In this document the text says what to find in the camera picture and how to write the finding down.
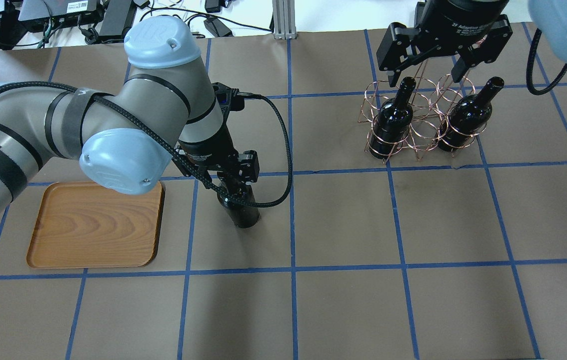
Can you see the dark wine bottle in rack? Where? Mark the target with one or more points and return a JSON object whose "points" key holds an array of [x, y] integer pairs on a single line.
{"points": [[392, 123]]}

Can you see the wooden tray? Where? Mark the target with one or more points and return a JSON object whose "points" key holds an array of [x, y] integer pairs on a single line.
{"points": [[84, 225]]}

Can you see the black power adapter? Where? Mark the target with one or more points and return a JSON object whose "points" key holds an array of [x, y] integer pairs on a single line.
{"points": [[217, 28]]}

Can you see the copper wire bottle basket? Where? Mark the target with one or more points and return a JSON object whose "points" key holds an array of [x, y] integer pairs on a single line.
{"points": [[432, 102]]}

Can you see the aluminium frame post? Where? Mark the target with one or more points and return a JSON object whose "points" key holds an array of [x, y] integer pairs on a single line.
{"points": [[283, 19]]}

